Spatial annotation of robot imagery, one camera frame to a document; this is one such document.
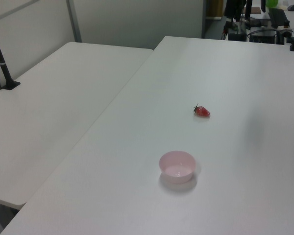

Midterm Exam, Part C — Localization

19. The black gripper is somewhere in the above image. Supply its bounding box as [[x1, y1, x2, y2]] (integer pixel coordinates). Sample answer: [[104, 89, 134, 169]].
[[222, 0, 245, 40]]

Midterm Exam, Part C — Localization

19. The red toy strawberry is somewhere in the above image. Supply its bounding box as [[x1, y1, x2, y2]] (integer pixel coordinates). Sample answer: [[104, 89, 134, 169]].
[[193, 103, 211, 118]]

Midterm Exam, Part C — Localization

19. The pink plastic bowl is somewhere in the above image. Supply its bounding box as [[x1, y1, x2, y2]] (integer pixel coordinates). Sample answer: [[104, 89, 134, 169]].
[[158, 150, 196, 185]]

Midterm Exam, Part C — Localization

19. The wooden cabinet panel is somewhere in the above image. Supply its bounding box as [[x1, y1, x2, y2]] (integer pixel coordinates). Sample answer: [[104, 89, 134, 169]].
[[206, 0, 223, 18]]

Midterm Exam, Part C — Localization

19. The black equipment box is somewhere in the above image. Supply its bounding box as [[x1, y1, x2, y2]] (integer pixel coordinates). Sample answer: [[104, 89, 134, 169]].
[[249, 28, 278, 44]]

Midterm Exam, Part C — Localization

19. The black camera stand pole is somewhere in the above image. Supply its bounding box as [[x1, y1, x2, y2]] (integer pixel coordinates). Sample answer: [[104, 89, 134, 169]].
[[0, 20, 21, 91]]

